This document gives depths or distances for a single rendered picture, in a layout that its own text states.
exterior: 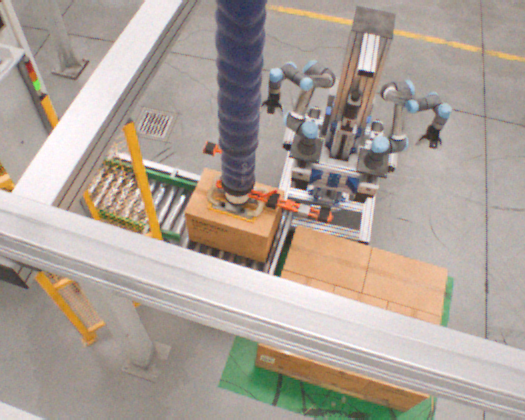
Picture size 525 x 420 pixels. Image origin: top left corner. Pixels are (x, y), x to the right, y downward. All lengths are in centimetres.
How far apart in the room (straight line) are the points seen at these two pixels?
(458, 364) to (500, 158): 491
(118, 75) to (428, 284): 308
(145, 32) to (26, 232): 72
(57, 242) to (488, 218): 461
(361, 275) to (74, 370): 230
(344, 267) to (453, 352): 303
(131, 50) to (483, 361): 109
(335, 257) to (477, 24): 421
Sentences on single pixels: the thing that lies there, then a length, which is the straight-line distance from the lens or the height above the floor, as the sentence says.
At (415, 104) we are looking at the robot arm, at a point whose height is 185.
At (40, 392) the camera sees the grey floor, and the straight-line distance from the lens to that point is 430.
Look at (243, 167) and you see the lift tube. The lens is 309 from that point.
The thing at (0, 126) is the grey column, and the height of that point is 282.
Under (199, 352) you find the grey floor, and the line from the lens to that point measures 413.
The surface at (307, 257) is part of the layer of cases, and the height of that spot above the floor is 54.
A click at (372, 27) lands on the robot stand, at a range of 322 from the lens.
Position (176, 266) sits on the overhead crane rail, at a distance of 85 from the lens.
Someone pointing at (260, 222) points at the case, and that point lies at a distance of 348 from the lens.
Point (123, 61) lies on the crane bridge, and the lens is 139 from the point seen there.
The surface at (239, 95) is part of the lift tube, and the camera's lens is 259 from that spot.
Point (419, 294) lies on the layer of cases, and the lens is 392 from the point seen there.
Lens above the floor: 397
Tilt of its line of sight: 59 degrees down
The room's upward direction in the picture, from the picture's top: 6 degrees clockwise
